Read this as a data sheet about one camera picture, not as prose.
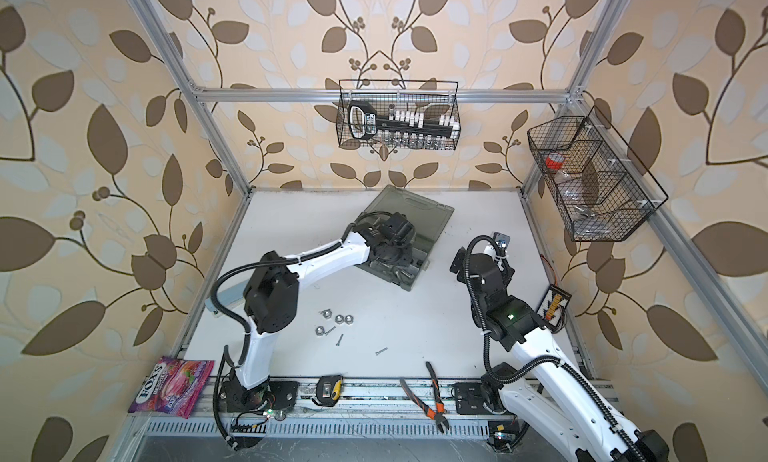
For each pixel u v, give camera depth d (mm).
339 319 868
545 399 562
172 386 737
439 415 709
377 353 823
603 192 734
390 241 686
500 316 520
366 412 737
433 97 911
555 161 883
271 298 517
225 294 889
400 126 833
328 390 735
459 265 695
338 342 840
